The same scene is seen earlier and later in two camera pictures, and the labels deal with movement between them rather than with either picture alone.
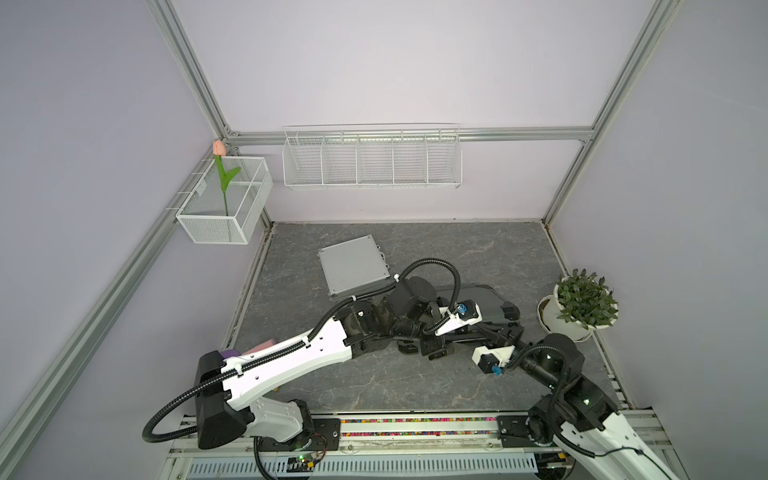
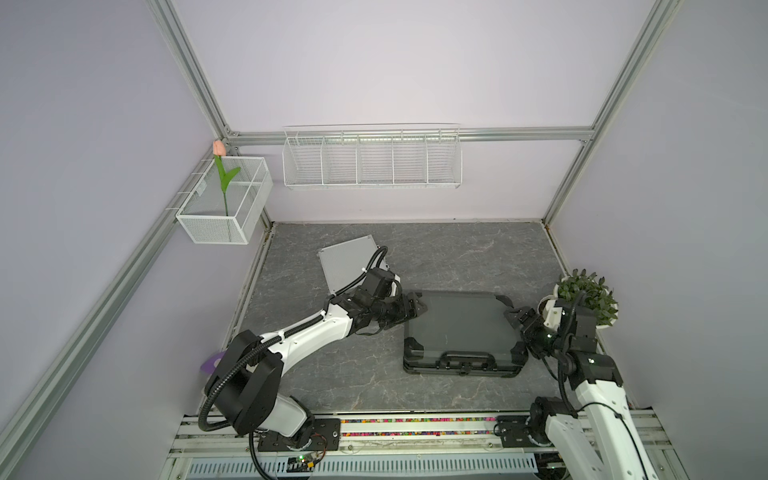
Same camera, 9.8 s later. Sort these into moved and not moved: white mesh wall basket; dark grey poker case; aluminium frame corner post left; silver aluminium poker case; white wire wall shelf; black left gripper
Moved: dark grey poker case; black left gripper
Not moved: white wire wall shelf; aluminium frame corner post left; white mesh wall basket; silver aluminium poker case
